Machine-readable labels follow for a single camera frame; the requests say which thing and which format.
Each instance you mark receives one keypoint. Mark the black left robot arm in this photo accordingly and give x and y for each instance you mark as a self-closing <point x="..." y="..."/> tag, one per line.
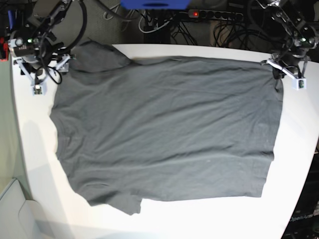
<point x="300" y="35"/>

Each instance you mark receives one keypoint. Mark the dark grey t-shirt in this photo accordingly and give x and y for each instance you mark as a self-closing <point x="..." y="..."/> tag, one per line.
<point x="166" y="129"/>

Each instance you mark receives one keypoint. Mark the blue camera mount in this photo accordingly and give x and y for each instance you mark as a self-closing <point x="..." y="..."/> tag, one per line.
<point x="155" y="4"/>

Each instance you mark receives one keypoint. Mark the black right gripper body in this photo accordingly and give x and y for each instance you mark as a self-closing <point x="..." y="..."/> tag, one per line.
<point x="32" y="62"/>

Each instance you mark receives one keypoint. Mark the white camera bracket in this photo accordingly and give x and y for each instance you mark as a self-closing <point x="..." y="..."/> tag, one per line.
<point x="38" y="78"/>
<point x="296" y="74"/>

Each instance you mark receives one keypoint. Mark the red clamp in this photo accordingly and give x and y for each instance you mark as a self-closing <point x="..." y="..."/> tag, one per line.
<point x="4" y="52"/>

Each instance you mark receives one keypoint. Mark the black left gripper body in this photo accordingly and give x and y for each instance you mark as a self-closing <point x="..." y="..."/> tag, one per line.
<point x="291" y="58"/>

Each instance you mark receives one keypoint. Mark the black power strip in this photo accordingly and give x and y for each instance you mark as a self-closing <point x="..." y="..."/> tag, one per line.
<point x="215" y="15"/>

